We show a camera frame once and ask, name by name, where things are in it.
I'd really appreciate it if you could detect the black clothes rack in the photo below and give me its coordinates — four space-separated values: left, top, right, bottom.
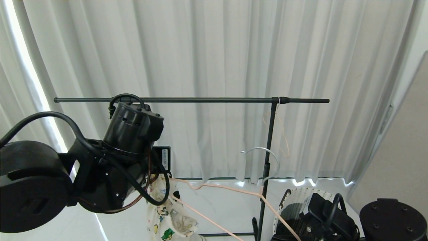
54 96 330 241

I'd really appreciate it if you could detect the white curtain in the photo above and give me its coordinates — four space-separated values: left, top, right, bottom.
0 0 417 185

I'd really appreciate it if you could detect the cream printed garment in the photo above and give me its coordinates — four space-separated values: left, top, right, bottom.
146 174 202 241

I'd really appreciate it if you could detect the pink clothes hanger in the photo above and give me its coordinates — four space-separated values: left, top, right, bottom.
169 147 302 241

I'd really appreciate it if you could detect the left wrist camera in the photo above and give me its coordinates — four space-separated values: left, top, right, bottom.
152 146 172 172

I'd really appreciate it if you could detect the white laundry basket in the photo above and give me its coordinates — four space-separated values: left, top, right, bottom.
274 188 339 241

